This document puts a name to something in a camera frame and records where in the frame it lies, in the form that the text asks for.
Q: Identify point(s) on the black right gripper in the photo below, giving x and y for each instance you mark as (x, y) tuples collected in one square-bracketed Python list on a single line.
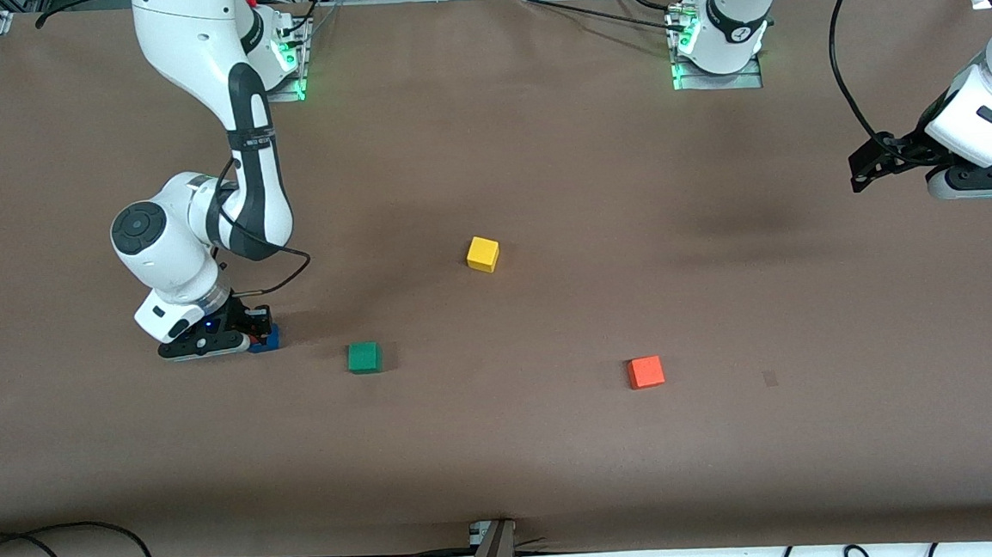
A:
[(238, 317)]

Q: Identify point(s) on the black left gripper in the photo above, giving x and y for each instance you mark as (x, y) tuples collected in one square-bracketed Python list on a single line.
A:
[(903, 151)]

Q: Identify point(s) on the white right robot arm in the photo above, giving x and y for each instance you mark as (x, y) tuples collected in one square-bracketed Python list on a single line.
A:
[(188, 39)]

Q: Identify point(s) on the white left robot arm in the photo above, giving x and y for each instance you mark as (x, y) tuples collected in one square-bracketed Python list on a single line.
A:
[(739, 22)]

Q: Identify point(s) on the blue cube block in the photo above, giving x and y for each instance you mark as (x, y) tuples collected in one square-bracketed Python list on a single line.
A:
[(273, 344)]

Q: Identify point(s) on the green cube block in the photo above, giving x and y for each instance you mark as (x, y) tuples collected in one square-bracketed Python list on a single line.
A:
[(364, 357)]

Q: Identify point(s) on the yellow cube block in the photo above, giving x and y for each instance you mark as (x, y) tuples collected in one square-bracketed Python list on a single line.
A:
[(482, 254)]

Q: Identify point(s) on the orange cube block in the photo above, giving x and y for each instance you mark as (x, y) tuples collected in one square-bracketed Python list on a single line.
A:
[(645, 373)]

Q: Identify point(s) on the small clear tape patch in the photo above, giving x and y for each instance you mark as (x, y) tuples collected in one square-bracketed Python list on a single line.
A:
[(770, 378)]

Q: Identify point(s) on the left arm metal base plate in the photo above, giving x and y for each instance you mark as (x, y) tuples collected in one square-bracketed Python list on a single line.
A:
[(721, 81)]

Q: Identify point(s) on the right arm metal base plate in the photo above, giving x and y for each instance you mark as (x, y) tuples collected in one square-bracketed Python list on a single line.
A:
[(304, 62)]

